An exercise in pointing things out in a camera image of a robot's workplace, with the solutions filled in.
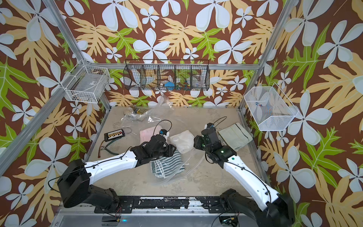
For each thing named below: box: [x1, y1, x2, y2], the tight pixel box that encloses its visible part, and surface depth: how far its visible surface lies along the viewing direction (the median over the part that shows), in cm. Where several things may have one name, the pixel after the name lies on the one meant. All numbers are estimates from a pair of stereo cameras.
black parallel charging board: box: [103, 128, 126, 142], surface depth 103 cm
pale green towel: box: [217, 122, 253, 151], surface depth 103 cm
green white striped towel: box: [150, 149, 186, 179], surface depth 85 cm
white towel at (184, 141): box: [169, 129, 195, 154], surface depth 95 cm
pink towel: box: [139, 125, 163, 144], surface depth 103 cm
